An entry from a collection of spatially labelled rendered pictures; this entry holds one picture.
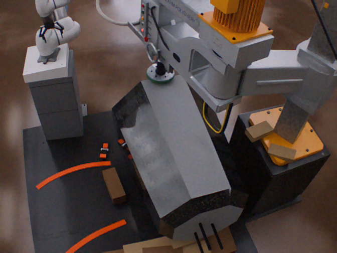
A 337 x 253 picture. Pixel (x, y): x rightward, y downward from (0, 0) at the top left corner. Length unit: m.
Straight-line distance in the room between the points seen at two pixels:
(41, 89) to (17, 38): 2.28
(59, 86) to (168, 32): 1.16
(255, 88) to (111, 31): 3.15
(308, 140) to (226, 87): 1.01
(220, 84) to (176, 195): 0.72
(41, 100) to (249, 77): 1.85
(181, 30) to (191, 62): 0.27
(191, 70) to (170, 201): 0.80
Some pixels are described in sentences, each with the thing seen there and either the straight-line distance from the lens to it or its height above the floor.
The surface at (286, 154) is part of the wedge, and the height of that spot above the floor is 0.82.
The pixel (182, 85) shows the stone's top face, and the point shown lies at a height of 0.85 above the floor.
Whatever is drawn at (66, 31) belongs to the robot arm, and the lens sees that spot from 2.72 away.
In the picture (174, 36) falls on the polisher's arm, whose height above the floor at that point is 1.42.
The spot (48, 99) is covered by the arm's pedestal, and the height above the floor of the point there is 0.58.
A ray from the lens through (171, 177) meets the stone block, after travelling 2.06.
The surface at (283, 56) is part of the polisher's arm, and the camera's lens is 1.96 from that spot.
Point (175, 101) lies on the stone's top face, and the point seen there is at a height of 0.85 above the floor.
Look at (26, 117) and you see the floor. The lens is 3.67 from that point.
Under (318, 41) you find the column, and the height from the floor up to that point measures 1.65.
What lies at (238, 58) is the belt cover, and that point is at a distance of 1.54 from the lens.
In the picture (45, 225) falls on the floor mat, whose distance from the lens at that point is 2.87.
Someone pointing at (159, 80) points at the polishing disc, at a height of 0.91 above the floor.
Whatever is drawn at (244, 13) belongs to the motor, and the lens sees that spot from 1.53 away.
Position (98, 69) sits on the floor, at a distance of 4.05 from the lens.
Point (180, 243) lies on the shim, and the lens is 2.50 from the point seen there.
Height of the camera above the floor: 2.55
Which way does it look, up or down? 49 degrees down
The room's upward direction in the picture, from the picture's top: 5 degrees clockwise
